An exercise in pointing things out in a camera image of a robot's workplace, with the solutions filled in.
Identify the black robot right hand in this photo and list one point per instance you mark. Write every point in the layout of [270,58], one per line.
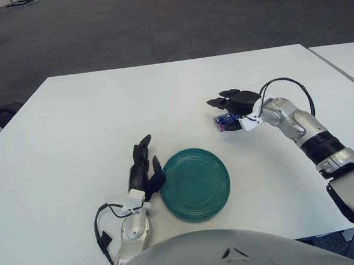
[242,103]

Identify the blue purple gum pack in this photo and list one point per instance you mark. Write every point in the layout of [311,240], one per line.
[224,122]

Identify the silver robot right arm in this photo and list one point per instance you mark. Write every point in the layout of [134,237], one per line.
[322,147]

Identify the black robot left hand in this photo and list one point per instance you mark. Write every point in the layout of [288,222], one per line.
[139,177]

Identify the grey robot torso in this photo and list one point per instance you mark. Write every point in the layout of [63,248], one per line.
[202,254]

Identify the white table frame beam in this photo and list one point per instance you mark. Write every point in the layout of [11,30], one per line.
[351,235]

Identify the black floor stand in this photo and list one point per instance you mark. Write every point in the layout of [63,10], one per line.
[21,1]

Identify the green round plate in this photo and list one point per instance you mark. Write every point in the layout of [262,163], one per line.
[195,185]

